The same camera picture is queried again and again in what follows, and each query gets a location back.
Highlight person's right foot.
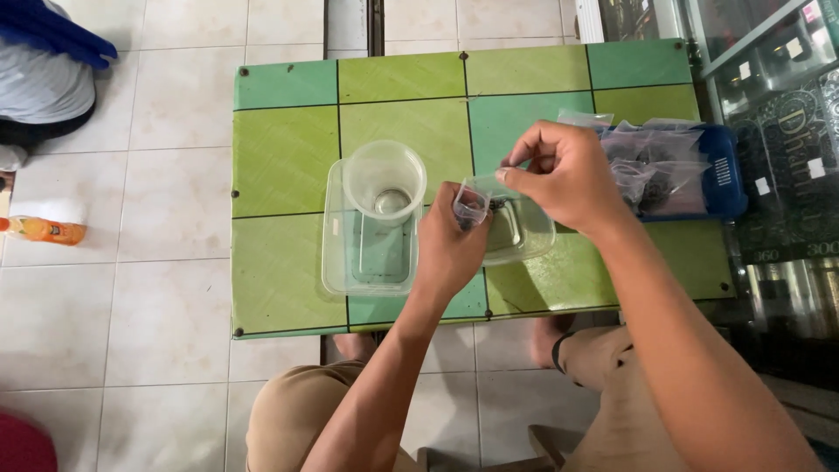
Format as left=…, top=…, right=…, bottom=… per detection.
left=530, top=315, right=578, bottom=369

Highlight red cushion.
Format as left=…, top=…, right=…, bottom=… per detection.
left=0, top=412, right=59, bottom=472

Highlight clear shallow plastic container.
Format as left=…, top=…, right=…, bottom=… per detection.
left=462, top=174, right=557, bottom=266

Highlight black ankle band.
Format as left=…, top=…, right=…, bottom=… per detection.
left=552, top=331, right=576, bottom=376

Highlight clear rectangular plastic container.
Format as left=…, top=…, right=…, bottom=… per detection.
left=321, top=157, right=422, bottom=297

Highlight pile of filled clear bags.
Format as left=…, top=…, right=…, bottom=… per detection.
left=557, top=109, right=712, bottom=216

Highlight person's left hand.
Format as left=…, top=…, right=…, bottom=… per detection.
left=414, top=181, right=494, bottom=302

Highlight glass display cabinet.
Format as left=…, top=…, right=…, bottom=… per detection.
left=577, top=0, right=839, bottom=388

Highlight green checkered table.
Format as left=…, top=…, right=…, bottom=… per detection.
left=231, top=38, right=736, bottom=340

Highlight orange drink bottle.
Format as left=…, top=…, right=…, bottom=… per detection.
left=0, top=215, right=87, bottom=246

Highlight person's beige shorts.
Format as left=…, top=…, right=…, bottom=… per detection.
left=246, top=326, right=689, bottom=472

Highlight person's right hand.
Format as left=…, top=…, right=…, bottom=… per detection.
left=496, top=120, right=633, bottom=237

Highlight small clear plastic bag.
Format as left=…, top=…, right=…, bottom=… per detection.
left=452, top=173, right=527, bottom=232

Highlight blue plastic tray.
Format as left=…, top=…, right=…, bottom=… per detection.
left=593, top=123, right=748, bottom=222

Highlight clear plastic cup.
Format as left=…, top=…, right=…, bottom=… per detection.
left=342, top=139, right=428, bottom=228

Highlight person's foot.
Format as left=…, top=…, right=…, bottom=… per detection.
left=530, top=315, right=578, bottom=369
left=333, top=333, right=378, bottom=363

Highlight person's left foot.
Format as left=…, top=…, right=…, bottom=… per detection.
left=333, top=333, right=378, bottom=363

